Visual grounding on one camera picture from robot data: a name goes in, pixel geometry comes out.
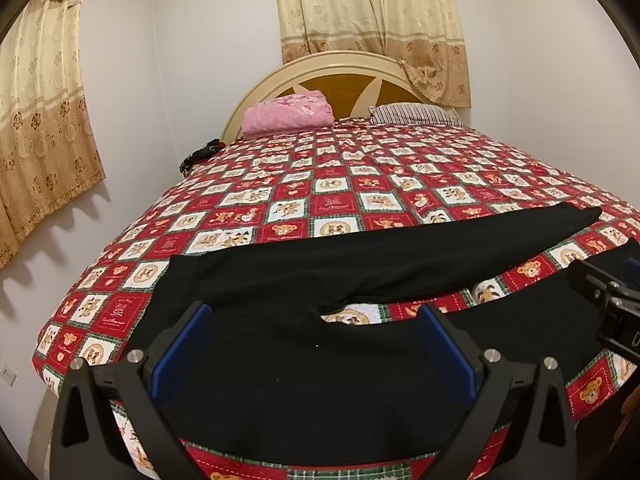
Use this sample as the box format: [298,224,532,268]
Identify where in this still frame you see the black pants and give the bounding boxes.
[127,203,601,466]

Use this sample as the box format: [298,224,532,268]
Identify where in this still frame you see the beige curtain behind headboard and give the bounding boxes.
[277,0,471,108]

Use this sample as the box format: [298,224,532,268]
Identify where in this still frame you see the red patchwork bear bedspread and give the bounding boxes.
[32,119,639,479]

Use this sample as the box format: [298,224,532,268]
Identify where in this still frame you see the beige curtain side window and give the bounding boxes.
[1,0,105,264]

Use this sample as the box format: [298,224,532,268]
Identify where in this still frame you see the striped pillow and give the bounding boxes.
[369,103,463,127]

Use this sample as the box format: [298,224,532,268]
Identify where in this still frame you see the cream wooden headboard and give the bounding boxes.
[221,51,426,144]

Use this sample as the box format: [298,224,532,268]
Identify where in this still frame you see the dark clothes bundle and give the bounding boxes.
[179,139,226,178]

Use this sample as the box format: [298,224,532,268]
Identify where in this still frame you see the pink folded blanket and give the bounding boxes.
[241,90,335,139]

